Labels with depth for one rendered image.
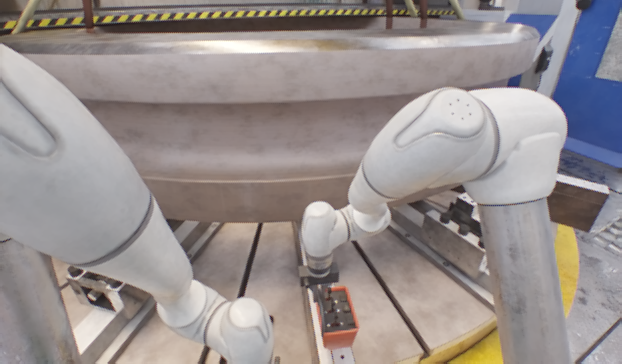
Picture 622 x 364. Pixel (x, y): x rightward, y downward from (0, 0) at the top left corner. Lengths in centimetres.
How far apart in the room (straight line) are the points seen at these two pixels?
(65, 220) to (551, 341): 63
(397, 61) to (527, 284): 114
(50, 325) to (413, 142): 52
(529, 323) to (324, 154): 125
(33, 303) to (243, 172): 124
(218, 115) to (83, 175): 135
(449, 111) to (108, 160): 35
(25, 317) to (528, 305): 68
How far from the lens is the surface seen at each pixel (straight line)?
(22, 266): 48
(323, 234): 89
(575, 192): 312
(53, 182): 27
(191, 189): 168
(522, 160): 51
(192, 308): 73
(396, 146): 42
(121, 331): 210
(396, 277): 219
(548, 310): 60
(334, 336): 118
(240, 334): 67
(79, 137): 28
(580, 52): 598
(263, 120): 156
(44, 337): 54
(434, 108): 39
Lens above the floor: 189
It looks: 28 degrees down
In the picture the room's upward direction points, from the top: straight up
